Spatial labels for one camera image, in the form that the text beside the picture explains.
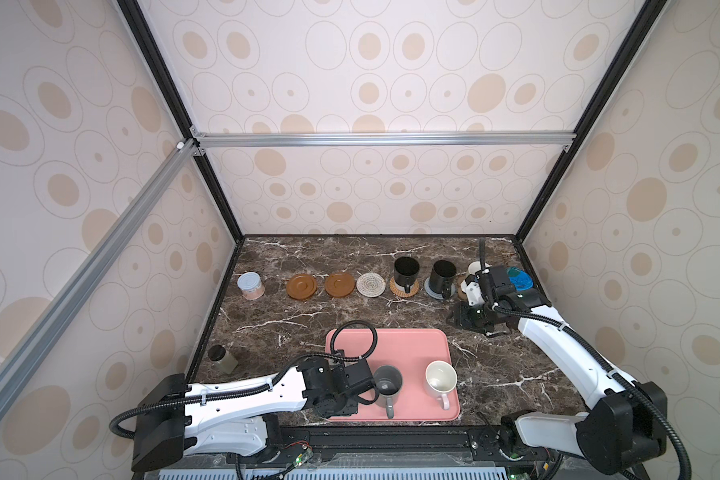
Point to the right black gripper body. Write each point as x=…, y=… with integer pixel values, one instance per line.
x=479, y=317

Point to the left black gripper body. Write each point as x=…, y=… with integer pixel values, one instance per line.
x=344, y=406

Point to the grey mug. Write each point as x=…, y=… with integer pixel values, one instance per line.
x=389, y=383

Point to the black mug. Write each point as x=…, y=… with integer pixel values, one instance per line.
x=406, y=270
x=442, y=275

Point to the blue woven round coaster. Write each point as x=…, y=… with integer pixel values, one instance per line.
x=439, y=296

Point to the white mug pink handle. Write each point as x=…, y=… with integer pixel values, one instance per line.
x=439, y=381

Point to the rattan woven round coaster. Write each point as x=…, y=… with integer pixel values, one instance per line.
x=404, y=291

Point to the dark brown round coaster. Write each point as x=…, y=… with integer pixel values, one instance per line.
x=339, y=285

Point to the brown wooden round coaster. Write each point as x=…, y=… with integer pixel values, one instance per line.
x=301, y=286

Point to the multicolour woven round coaster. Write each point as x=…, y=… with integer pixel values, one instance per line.
x=371, y=285

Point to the cork paw print coaster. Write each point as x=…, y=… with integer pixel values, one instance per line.
x=460, y=291

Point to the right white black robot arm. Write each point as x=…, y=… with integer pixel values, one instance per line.
x=625, y=423

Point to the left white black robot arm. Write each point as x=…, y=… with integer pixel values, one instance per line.
x=177, y=419

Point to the blue lidded white jar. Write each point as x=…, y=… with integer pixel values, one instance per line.
x=521, y=280

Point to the small clear bottle black cap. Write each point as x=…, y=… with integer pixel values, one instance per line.
x=222, y=358

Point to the grey lidded pink jar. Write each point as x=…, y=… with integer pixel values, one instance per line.
x=251, y=285

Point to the horizontal aluminium frame bar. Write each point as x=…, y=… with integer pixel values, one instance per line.
x=385, y=139

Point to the diagonal aluminium frame bar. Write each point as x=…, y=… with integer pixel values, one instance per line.
x=24, y=360

